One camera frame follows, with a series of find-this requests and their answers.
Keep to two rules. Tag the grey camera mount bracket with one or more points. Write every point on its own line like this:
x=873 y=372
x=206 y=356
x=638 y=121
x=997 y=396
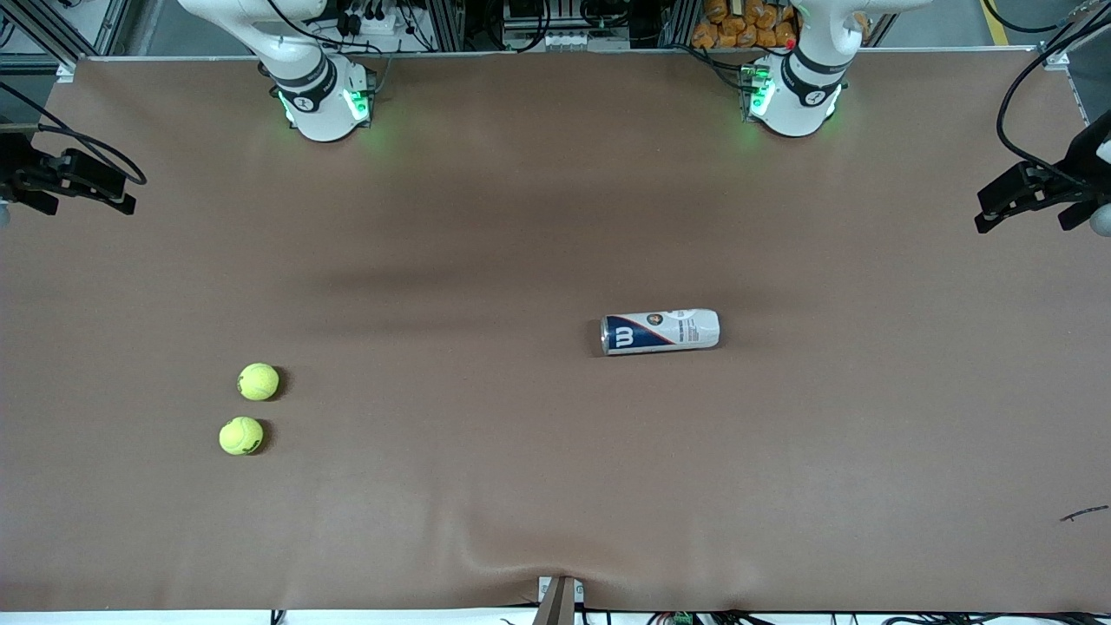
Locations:
x=558 y=601

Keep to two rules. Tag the brown table mat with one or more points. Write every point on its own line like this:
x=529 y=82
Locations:
x=555 y=486

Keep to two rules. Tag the green terminal connector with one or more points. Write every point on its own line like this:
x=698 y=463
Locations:
x=681 y=618

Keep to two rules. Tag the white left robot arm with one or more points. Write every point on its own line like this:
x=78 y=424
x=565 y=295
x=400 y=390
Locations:
x=794 y=95

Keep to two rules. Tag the yellow tennis ball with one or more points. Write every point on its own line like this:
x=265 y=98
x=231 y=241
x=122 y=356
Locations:
x=240 y=436
x=258 y=381

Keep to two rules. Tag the aluminium frame profile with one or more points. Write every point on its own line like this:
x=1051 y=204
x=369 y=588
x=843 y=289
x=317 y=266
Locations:
x=1076 y=35
x=52 y=30

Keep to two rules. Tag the pile of orange packets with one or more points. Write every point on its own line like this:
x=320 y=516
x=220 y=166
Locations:
x=742 y=24

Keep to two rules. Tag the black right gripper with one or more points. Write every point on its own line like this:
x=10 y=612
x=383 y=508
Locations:
x=19 y=170

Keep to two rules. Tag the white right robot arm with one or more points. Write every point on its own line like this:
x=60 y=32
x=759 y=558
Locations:
x=317 y=95

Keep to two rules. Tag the white terminal block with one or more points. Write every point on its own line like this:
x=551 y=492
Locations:
x=573 y=40

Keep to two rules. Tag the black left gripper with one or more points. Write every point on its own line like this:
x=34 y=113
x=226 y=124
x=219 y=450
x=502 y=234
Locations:
x=1079 y=176

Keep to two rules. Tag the white blue tennis ball can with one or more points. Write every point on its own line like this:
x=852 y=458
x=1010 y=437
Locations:
x=660 y=332

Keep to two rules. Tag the white power strip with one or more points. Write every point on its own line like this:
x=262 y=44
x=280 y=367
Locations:
x=371 y=19

